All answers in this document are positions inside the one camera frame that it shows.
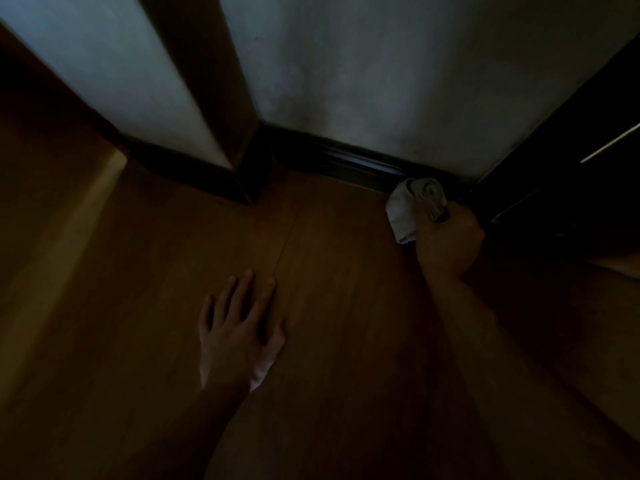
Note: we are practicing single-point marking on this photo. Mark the person's right hand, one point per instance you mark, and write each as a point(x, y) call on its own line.
point(450, 244)

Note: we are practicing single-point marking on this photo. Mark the person's left hand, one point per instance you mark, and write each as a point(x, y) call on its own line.
point(235, 344)

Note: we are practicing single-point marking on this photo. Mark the grey cleaning cloth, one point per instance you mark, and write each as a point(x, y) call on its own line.
point(405, 214)

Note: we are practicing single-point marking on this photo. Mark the short black baseboard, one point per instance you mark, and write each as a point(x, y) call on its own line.
point(255, 164)

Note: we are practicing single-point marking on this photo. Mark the person's right forearm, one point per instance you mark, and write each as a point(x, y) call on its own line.
point(525, 369)

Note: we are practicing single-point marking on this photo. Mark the person's left forearm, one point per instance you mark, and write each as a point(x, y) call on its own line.
point(190, 434)

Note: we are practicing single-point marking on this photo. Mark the plain orange wooden door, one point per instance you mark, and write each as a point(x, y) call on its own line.
point(575, 194)

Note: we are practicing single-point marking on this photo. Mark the wooden door frame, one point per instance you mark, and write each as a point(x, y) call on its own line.
point(40, 94)

